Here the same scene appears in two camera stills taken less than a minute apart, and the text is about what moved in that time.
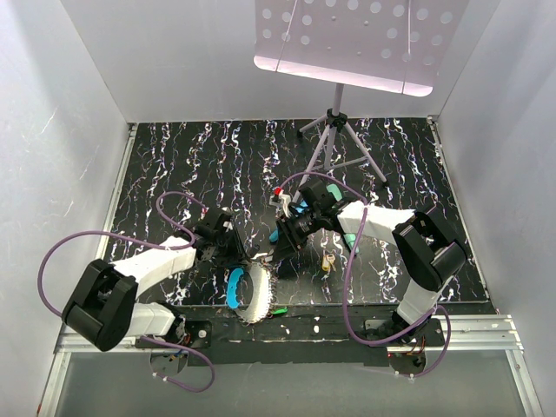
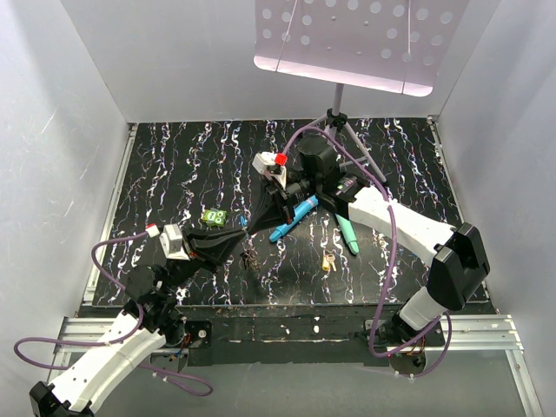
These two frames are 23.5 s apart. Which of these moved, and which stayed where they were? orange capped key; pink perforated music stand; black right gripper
Moved: black right gripper
Stayed: pink perforated music stand; orange capped key
